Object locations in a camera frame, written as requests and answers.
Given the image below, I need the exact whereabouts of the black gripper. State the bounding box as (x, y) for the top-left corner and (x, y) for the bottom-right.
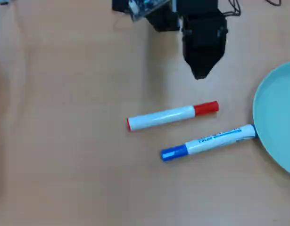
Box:
(181, 9), (229, 81)

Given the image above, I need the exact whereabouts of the red capped white marker pen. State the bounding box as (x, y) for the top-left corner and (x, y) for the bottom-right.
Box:
(126, 101), (220, 132)

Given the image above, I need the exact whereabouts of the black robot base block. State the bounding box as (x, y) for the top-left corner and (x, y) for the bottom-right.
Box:
(111, 0), (132, 13)

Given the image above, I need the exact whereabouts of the blue capped white marker pen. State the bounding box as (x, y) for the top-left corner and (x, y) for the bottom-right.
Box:
(160, 124), (258, 163)

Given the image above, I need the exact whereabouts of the teal round plate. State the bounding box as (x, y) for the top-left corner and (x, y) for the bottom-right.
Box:
(252, 60), (290, 178)

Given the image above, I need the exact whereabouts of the thin black wire bundle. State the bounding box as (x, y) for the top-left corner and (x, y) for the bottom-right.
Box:
(222, 0), (242, 17)

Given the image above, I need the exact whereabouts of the camera circuit board module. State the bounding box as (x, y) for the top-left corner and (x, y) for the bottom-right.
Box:
(128, 0), (173, 23)

